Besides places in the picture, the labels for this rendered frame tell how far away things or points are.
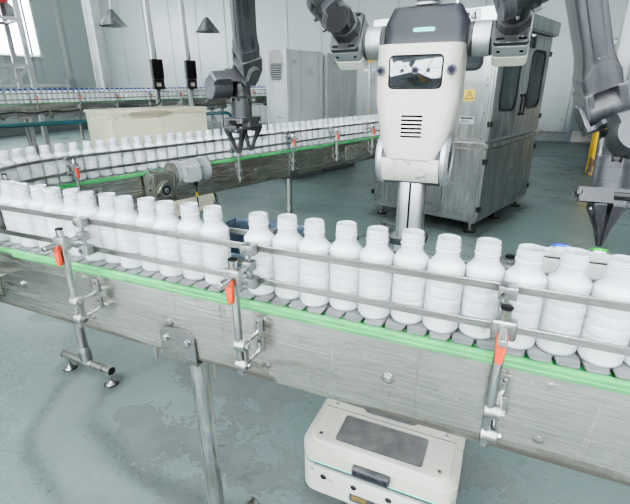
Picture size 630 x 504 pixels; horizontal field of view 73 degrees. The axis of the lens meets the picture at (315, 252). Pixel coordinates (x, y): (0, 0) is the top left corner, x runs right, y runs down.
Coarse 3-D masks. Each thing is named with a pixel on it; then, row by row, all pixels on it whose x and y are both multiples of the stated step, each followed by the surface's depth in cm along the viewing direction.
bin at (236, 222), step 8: (232, 224) 154; (240, 224) 156; (272, 224) 150; (232, 240) 155; (240, 240) 158; (232, 248) 156; (232, 256) 122; (240, 256) 121; (240, 264) 122; (216, 368) 112; (216, 376) 113
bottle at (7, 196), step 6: (12, 180) 114; (0, 186) 111; (6, 186) 111; (6, 192) 111; (0, 198) 112; (6, 198) 112; (12, 198) 112; (0, 204) 112; (6, 204) 111; (6, 216) 113; (12, 216) 113; (6, 222) 113; (12, 222) 113; (6, 228) 115; (12, 228) 114; (12, 240) 115; (18, 240) 115
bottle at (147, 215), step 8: (144, 200) 96; (152, 200) 94; (144, 208) 93; (152, 208) 94; (144, 216) 93; (152, 216) 94; (136, 224) 94; (144, 224) 93; (152, 224) 94; (144, 240) 95; (152, 240) 95; (144, 248) 95; (152, 248) 95; (152, 256) 96; (144, 264) 97; (152, 264) 97
